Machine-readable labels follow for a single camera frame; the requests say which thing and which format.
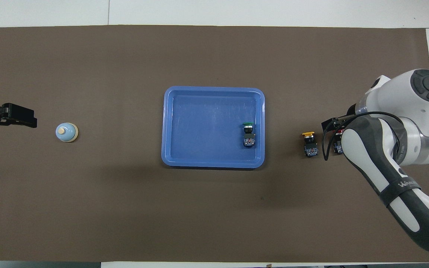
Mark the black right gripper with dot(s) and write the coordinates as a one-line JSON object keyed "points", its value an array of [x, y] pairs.
{"points": [[343, 122]]}

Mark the red push button switch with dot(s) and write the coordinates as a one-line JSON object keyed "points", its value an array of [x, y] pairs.
{"points": [[337, 148]]}

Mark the yellow push button switch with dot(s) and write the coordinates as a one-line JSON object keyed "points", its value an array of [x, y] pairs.
{"points": [[310, 149]]}

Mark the green push button switch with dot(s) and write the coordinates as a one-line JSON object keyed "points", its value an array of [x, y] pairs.
{"points": [[249, 139]]}

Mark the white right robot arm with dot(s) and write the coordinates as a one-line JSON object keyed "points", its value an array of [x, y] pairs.
{"points": [[415, 141]]}

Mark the light blue desk bell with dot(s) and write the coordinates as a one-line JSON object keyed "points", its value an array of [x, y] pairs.
{"points": [[66, 132]]}

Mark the blue plastic tray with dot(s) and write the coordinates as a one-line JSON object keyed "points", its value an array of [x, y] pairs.
{"points": [[207, 126]]}

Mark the brown table mat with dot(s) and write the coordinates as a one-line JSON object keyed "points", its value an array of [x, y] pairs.
{"points": [[125, 208]]}

